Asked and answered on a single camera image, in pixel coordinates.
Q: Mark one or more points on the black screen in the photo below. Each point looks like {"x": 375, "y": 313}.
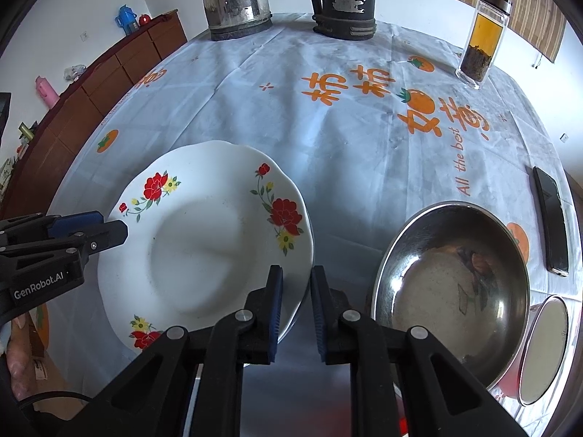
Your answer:
{"x": 4, "y": 116}

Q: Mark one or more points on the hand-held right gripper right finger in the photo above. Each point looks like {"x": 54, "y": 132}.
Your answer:
{"x": 319, "y": 314}

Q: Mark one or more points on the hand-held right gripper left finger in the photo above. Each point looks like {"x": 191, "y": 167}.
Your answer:
{"x": 274, "y": 314}

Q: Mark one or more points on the crumpled clear plastic bag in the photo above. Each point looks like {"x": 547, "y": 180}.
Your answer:
{"x": 75, "y": 73}

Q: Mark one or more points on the white plate with red flowers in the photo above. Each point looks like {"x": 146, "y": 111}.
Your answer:
{"x": 205, "y": 246}

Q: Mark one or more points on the glass tea bottle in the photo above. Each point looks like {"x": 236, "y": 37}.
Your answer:
{"x": 483, "y": 41}

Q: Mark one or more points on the stainless steel bowl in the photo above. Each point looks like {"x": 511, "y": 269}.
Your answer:
{"x": 446, "y": 282}

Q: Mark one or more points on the blue plastic jug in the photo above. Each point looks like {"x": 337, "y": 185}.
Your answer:
{"x": 126, "y": 19}

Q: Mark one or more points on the light blue printed tablecloth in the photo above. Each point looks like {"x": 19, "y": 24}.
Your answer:
{"x": 319, "y": 145}

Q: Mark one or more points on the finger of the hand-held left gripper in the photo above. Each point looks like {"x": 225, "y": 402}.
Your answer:
{"x": 77, "y": 223}
{"x": 109, "y": 234}

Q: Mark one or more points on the pink bottle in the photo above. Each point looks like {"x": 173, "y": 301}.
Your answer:
{"x": 48, "y": 92}

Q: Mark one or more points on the brown wooden sideboard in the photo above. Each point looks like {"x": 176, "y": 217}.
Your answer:
{"x": 114, "y": 68}

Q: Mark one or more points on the small red object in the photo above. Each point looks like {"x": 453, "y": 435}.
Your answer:
{"x": 144, "y": 20}

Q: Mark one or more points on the person's left hand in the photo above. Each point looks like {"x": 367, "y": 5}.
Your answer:
{"x": 20, "y": 364}

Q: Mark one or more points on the bamboo window blind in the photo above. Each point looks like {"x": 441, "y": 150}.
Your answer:
{"x": 524, "y": 9}

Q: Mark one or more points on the stainless steel electric kettle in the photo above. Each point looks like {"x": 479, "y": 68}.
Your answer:
{"x": 234, "y": 0}

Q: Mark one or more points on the black smartphone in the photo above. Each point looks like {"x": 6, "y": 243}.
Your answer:
{"x": 551, "y": 223}

